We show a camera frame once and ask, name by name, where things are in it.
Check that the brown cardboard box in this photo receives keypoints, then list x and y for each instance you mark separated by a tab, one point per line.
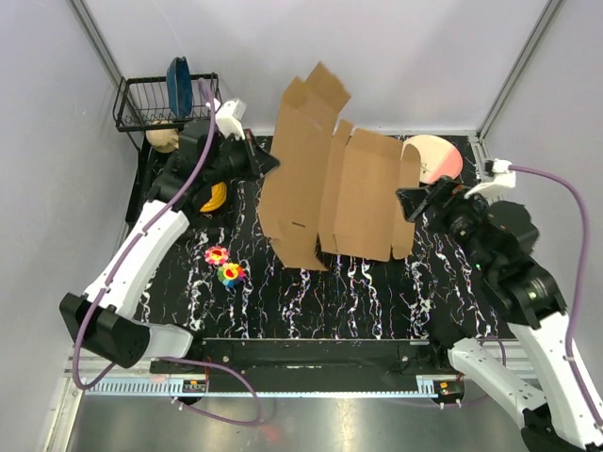
335	188

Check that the pink flower toy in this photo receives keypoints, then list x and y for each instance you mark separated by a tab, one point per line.
216	256

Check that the yellow ribbed bowl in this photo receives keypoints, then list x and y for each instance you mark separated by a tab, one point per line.
217	199

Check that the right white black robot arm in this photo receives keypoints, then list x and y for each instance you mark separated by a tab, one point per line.
564	413

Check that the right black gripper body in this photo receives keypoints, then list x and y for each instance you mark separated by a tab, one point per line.
458	213

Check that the black wire dish rack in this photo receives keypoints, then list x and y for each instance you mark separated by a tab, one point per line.
143	103

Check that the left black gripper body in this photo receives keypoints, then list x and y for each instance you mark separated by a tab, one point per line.
236	161

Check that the rainbow flower toy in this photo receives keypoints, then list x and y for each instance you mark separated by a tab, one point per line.
231	274

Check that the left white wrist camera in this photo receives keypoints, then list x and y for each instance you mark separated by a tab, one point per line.
229	116

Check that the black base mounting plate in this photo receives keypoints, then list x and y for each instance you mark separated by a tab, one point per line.
324	366

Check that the blue plate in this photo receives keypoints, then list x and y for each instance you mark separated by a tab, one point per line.
180	92

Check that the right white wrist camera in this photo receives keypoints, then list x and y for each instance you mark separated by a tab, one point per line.
499	177

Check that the beige mug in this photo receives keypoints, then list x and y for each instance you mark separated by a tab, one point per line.
163	140

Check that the black tray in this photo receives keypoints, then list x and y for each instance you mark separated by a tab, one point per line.
143	180

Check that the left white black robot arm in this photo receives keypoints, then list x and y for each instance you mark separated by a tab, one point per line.
101	319

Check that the pink cream round plate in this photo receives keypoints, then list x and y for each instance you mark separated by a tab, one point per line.
438	157

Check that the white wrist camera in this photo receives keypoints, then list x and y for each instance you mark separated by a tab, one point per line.
229	116
499	177

